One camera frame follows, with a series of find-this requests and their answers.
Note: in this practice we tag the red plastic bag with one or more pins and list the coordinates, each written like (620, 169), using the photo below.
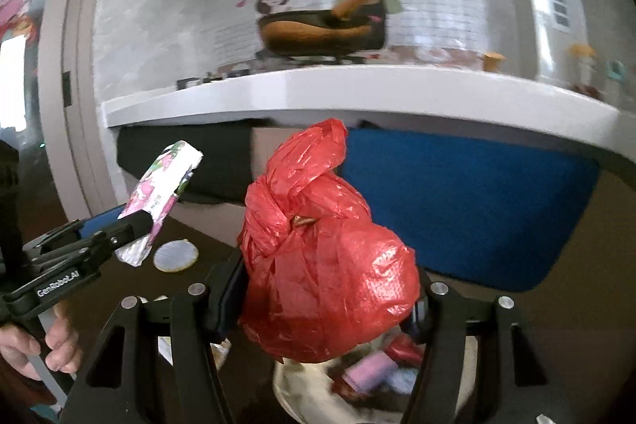
(323, 277)

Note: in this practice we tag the pink white snack wrapper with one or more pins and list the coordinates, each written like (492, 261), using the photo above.
(161, 187)

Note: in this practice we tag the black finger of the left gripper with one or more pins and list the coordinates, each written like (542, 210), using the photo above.
(127, 237)

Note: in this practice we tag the trash bin with clear liner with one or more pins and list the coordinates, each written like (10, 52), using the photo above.
(371, 384)

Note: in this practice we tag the white countertop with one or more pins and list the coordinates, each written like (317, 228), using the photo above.
(453, 94)

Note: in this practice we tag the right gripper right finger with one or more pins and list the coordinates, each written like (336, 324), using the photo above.
(419, 322)

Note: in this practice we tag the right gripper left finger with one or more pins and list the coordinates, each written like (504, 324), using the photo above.
(227, 284)

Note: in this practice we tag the round foil lid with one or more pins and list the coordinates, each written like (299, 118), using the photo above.
(175, 256)

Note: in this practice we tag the orange black wok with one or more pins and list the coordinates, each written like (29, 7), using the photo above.
(351, 26)

